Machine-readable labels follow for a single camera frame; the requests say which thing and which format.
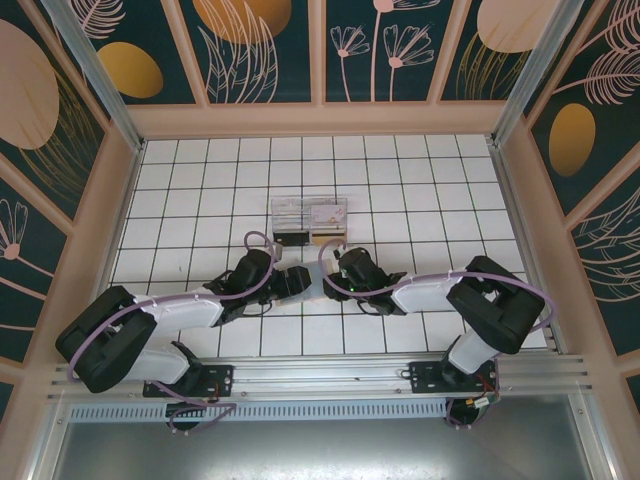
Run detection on pink white card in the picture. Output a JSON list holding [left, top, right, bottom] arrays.
[[310, 203, 347, 232]]

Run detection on slotted grey cable duct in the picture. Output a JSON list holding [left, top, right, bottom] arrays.
[[64, 399, 451, 422]]

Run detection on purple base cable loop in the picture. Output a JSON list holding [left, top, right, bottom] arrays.
[[143, 382, 236, 437], [446, 397, 489, 432]]

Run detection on tan card holder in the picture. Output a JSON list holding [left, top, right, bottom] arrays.
[[272, 259, 335, 307]]

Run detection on grey sheet metal panel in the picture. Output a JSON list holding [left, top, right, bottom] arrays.
[[29, 418, 614, 480]]

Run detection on clear acrylic box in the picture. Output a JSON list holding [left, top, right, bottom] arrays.
[[271, 197, 350, 247]]

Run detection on aluminium side rail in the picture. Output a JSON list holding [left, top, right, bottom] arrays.
[[74, 142, 147, 361], [487, 142, 569, 354]]

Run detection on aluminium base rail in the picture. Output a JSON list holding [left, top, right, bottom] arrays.
[[47, 352, 594, 404]]

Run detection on yellow green connector plugs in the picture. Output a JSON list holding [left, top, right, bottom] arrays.
[[467, 387, 503, 416]]

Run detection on aluminium corner post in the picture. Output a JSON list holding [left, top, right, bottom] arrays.
[[38, 0, 147, 154], [489, 0, 577, 147]]

